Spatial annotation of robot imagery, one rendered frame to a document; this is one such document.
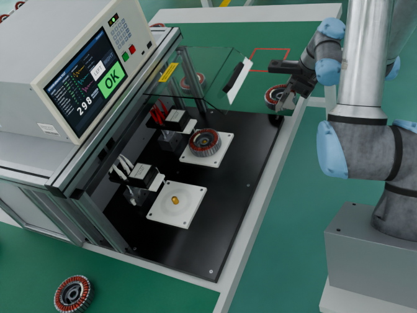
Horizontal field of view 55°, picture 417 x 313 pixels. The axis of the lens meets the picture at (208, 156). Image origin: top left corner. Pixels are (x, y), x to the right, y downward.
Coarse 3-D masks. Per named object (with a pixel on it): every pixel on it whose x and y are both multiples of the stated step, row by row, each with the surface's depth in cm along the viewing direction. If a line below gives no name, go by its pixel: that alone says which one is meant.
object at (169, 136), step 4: (164, 132) 144; (172, 132) 143; (176, 132) 144; (160, 136) 143; (168, 136) 142; (172, 136) 141; (176, 136) 144; (180, 136) 146; (160, 140) 142; (164, 140) 141; (168, 140) 140; (172, 140) 142; (176, 140) 144; (180, 140) 147; (160, 144) 143; (164, 144) 142; (168, 144) 141; (172, 144) 142; (176, 144) 145; (164, 148) 144; (168, 148) 143; (172, 148) 143
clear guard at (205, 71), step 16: (176, 48) 133; (192, 48) 130; (208, 48) 128; (224, 48) 125; (192, 64) 124; (208, 64) 122; (224, 64) 120; (176, 80) 121; (192, 80) 119; (208, 80) 117; (224, 80) 118; (240, 80) 121; (176, 96) 116; (192, 96) 113; (208, 96) 113; (224, 96) 115; (224, 112) 113
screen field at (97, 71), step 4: (108, 52) 108; (112, 52) 110; (104, 56) 107; (108, 56) 109; (112, 56) 110; (104, 60) 108; (108, 60) 109; (112, 60) 110; (100, 64) 106; (104, 64) 108; (108, 64) 109; (96, 68) 105; (100, 68) 107; (104, 68) 108; (92, 72) 104; (96, 72) 106; (100, 72) 107; (96, 76) 106
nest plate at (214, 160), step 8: (224, 136) 140; (232, 136) 140; (224, 144) 138; (184, 152) 140; (216, 152) 136; (224, 152) 136; (184, 160) 138; (192, 160) 137; (200, 160) 136; (208, 160) 135; (216, 160) 134
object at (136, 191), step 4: (132, 188) 130; (136, 188) 129; (140, 188) 129; (124, 192) 129; (128, 192) 129; (132, 192) 128; (136, 192) 128; (140, 192) 129; (144, 192) 131; (148, 192) 133; (128, 196) 128; (132, 196) 127; (136, 196) 127; (140, 196) 129; (144, 196) 131; (128, 200) 131; (136, 200) 128; (140, 200) 130; (144, 200) 132; (140, 204) 130
